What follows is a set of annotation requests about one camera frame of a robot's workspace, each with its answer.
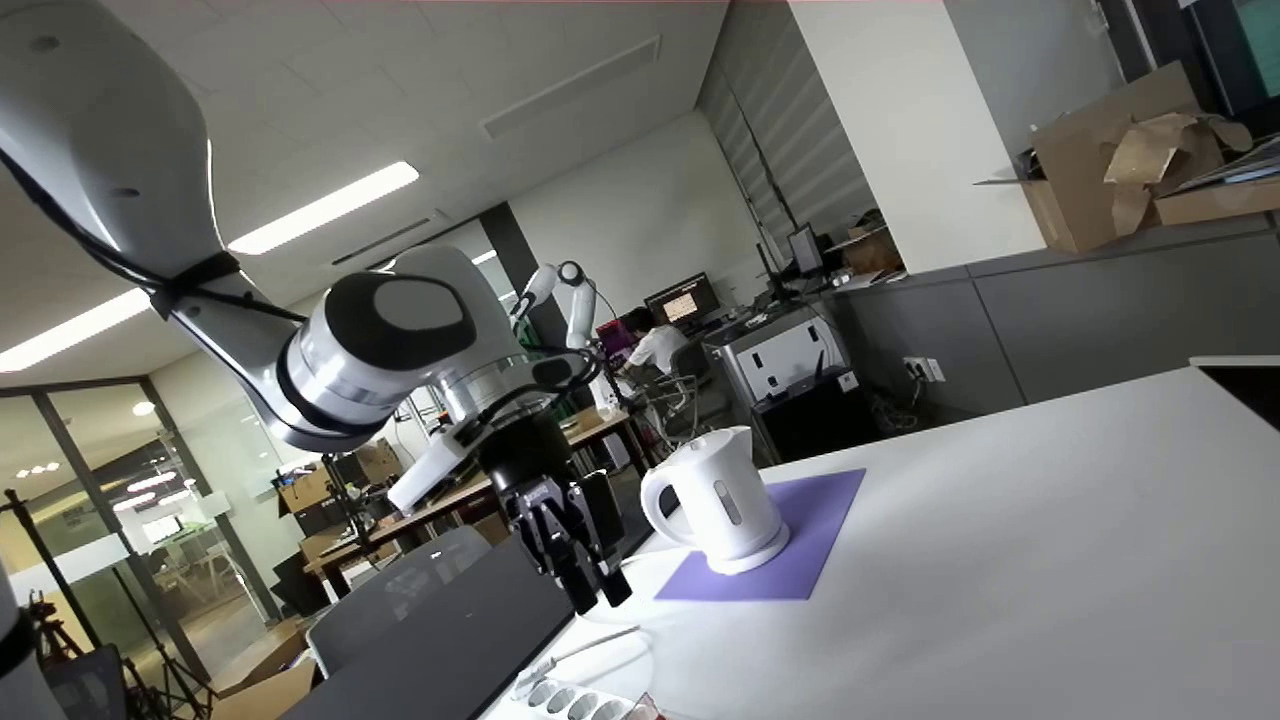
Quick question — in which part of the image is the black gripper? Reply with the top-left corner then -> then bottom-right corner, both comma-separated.
481,417 -> 632,613

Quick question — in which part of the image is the white power strip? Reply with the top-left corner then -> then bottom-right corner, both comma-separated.
516,677 -> 670,720

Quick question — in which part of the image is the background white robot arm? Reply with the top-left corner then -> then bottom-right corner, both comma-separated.
513,258 -> 598,348

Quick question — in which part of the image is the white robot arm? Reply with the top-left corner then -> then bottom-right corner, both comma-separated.
0,0 -> 632,613

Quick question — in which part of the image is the white electric kettle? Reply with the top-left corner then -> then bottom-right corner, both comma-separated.
639,424 -> 788,577

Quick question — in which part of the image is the grey chair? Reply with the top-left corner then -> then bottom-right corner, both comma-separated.
285,529 -> 572,720

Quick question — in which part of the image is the seated person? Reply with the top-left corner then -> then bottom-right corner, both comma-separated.
625,306 -> 689,377

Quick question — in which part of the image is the purple mat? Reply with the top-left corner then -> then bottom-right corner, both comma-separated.
659,468 -> 864,604

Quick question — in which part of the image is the wooden table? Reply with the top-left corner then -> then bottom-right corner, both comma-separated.
306,406 -> 647,597

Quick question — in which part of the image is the white cabinet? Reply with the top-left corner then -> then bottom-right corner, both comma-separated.
724,306 -> 848,406

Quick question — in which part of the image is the cardboard box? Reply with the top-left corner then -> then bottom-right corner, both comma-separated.
991,62 -> 1280,254

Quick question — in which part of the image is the white power strip cable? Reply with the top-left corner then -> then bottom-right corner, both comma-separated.
533,625 -> 652,683

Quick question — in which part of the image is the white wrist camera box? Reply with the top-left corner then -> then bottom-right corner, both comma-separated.
389,433 -> 468,514

